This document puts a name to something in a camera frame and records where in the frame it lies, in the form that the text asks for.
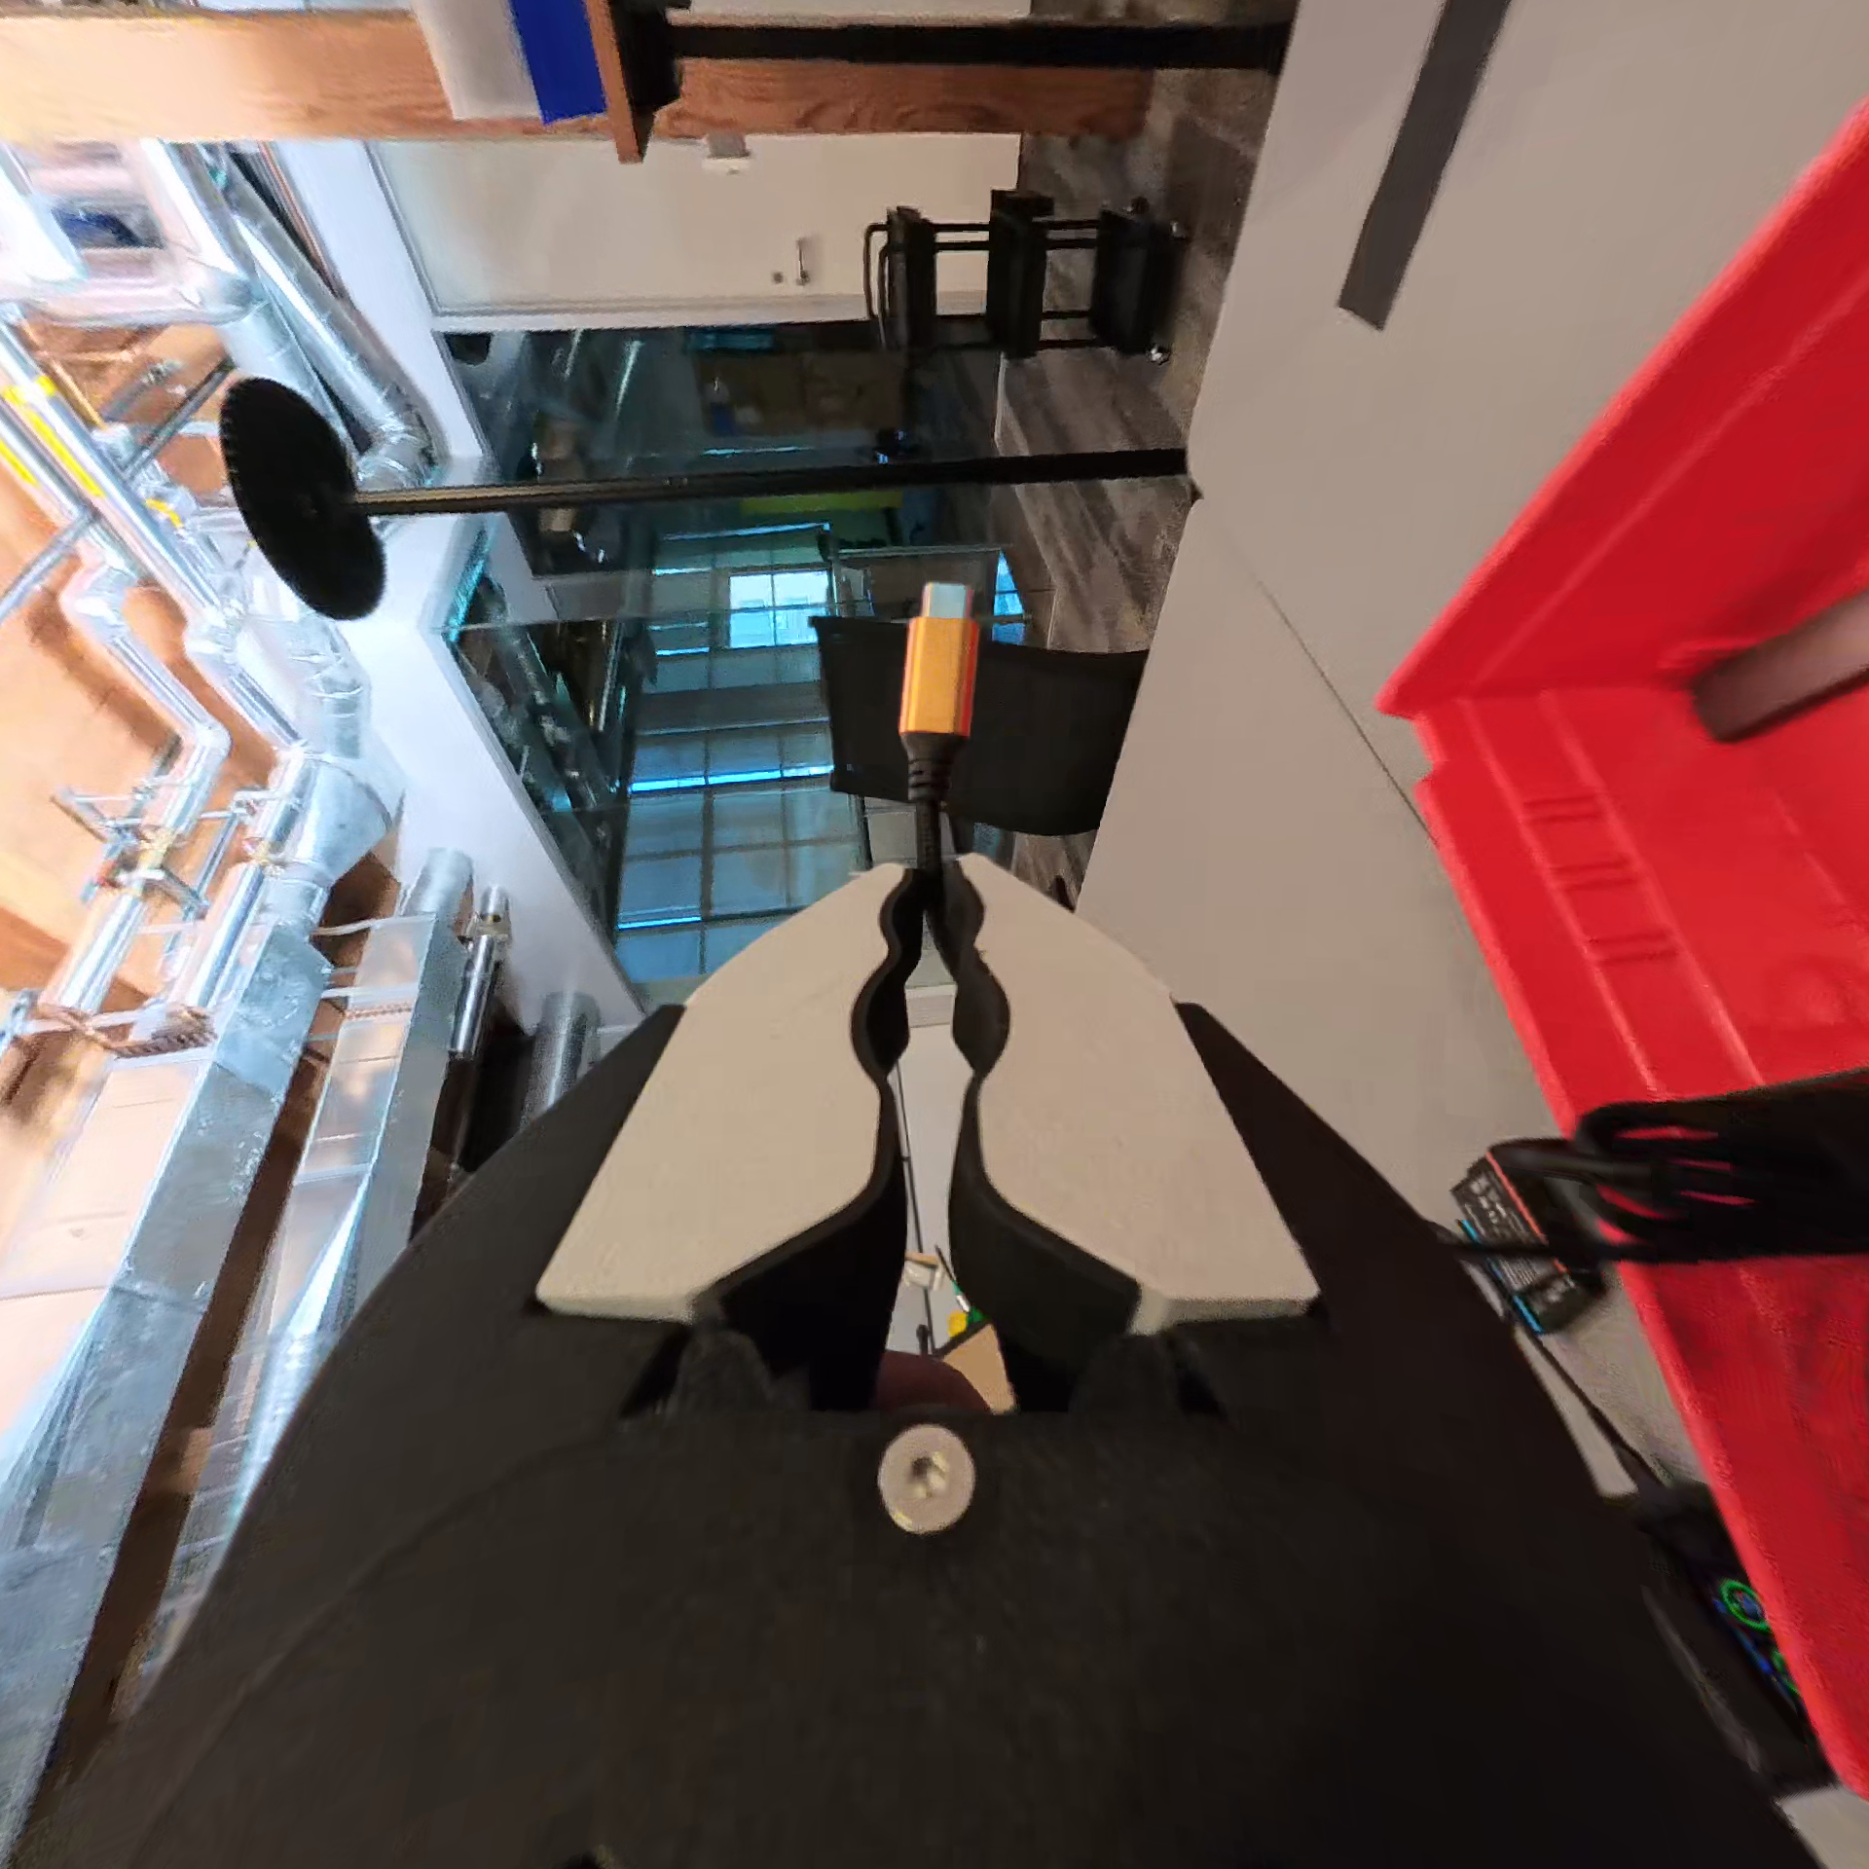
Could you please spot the blue sign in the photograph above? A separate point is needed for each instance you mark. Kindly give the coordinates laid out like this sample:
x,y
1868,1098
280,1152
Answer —
x,y
558,58

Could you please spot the dark USB hub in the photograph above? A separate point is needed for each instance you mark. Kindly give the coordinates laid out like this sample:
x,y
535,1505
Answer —
x,y
1797,665

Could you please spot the red plastic bin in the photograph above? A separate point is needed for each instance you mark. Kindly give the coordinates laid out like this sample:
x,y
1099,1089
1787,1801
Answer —
x,y
1694,935

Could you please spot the black round knob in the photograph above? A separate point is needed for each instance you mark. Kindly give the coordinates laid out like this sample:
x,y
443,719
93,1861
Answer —
x,y
302,497

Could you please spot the wooden post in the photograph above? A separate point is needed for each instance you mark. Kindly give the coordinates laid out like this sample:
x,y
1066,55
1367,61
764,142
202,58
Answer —
x,y
293,73

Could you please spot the silver ventilation duct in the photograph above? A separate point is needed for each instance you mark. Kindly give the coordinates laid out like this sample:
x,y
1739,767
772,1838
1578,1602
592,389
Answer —
x,y
205,1110

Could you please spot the black charger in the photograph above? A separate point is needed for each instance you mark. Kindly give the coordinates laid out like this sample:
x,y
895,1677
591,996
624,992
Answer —
x,y
1739,1636

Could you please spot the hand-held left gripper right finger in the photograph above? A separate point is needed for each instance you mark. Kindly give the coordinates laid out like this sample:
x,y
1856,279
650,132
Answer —
x,y
1140,1140

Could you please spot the black camera battery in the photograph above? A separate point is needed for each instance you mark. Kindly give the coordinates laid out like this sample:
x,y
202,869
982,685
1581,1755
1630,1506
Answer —
x,y
1525,1250

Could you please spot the black utility cart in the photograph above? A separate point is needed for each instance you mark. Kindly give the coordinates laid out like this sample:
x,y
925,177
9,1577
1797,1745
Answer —
x,y
1025,279

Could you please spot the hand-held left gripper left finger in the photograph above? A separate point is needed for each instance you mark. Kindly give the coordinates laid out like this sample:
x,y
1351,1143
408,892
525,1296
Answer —
x,y
730,1140

